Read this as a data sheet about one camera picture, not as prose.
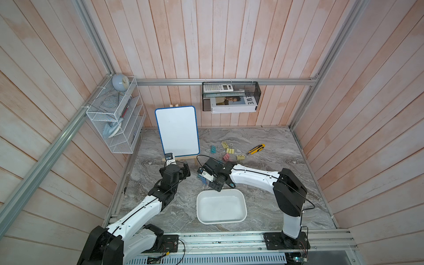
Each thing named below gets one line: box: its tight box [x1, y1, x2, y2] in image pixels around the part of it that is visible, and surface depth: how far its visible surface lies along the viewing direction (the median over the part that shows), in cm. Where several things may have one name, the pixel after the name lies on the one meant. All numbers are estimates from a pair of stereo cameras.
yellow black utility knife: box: [246, 143, 266, 155], surface depth 109 cm
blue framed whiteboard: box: [154, 106, 200, 158], surface depth 89 cm
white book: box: [210, 96, 258, 114], surface depth 95 cm
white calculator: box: [203, 83, 234, 93], surface depth 92 cm
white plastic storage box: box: [196, 188, 248, 225], surface depth 84 cm
